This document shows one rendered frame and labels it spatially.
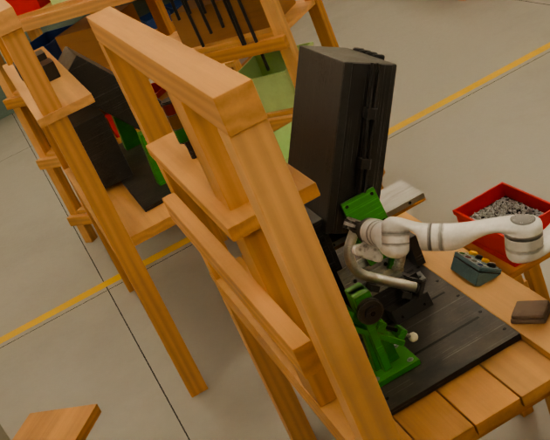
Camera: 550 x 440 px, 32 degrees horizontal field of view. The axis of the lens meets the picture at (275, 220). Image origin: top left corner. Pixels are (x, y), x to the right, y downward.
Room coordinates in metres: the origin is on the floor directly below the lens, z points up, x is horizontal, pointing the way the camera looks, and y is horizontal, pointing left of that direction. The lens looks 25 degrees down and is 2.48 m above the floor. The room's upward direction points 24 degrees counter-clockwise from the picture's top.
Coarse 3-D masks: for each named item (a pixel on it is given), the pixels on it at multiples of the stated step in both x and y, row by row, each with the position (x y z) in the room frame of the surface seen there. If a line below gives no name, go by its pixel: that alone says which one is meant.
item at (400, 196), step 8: (392, 184) 2.84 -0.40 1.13; (400, 184) 2.81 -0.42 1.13; (408, 184) 2.79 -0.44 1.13; (384, 192) 2.81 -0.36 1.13; (392, 192) 2.78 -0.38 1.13; (400, 192) 2.76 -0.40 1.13; (408, 192) 2.74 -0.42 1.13; (416, 192) 2.71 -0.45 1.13; (384, 200) 2.75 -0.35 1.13; (392, 200) 2.73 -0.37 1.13; (400, 200) 2.71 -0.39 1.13; (408, 200) 2.69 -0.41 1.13; (416, 200) 2.69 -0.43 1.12; (424, 200) 2.69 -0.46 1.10; (384, 208) 2.70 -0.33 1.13; (392, 208) 2.68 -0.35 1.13; (400, 208) 2.68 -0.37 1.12; (408, 208) 2.68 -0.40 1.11; (392, 216) 2.67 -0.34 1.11; (336, 240) 2.63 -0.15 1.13; (344, 240) 2.64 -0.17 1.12; (336, 248) 2.63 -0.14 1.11
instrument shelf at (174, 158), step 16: (160, 144) 2.95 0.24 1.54; (176, 144) 2.88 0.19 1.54; (160, 160) 2.80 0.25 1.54; (176, 160) 2.74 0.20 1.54; (192, 160) 2.68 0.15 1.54; (176, 176) 2.61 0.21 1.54; (192, 176) 2.55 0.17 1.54; (304, 176) 2.23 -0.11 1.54; (192, 192) 2.44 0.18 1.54; (208, 192) 2.39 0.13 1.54; (304, 192) 2.16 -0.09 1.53; (208, 208) 2.29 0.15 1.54; (224, 208) 2.25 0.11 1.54; (240, 208) 2.21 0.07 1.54; (224, 224) 2.15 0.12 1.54; (240, 224) 2.13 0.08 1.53; (256, 224) 2.13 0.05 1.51
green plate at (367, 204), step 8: (368, 192) 2.57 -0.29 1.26; (352, 200) 2.56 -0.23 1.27; (360, 200) 2.56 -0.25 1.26; (368, 200) 2.56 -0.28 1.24; (376, 200) 2.57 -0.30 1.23; (344, 208) 2.55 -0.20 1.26; (352, 208) 2.55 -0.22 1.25; (360, 208) 2.56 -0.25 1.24; (368, 208) 2.56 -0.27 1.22; (376, 208) 2.56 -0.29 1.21; (352, 216) 2.55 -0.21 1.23; (360, 216) 2.55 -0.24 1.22; (368, 216) 2.55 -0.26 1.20; (376, 216) 2.55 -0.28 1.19; (384, 216) 2.55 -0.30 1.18; (384, 256) 2.51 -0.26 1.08; (368, 264) 2.51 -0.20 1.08
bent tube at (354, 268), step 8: (352, 232) 2.42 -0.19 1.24; (352, 240) 2.41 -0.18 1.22; (344, 248) 2.41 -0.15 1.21; (344, 256) 2.41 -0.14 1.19; (352, 256) 2.40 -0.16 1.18; (352, 264) 2.39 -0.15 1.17; (352, 272) 2.39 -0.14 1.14; (360, 272) 2.38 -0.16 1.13; (368, 272) 2.39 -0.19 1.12; (368, 280) 2.38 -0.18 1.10; (376, 280) 2.38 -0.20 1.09; (384, 280) 2.38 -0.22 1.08; (392, 280) 2.38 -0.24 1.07; (400, 280) 2.38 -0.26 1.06; (408, 280) 2.39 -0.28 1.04; (400, 288) 2.38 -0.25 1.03; (408, 288) 2.38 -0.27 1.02
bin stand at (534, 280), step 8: (464, 248) 2.85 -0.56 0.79; (472, 248) 2.81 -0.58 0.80; (480, 248) 2.79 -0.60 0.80; (488, 256) 2.73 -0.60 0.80; (544, 256) 2.60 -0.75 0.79; (496, 264) 2.66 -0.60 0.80; (504, 264) 2.64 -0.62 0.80; (528, 264) 2.59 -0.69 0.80; (536, 264) 2.60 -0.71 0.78; (504, 272) 2.61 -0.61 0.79; (512, 272) 2.58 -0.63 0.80; (520, 272) 2.59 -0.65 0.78; (528, 272) 2.90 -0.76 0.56; (536, 272) 2.90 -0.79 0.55; (520, 280) 2.58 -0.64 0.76; (528, 280) 2.92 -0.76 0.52; (536, 280) 2.90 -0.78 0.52; (544, 280) 2.91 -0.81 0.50; (536, 288) 2.90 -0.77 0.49; (544, 288) 2.91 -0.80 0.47; (544, 296) 2.90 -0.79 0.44
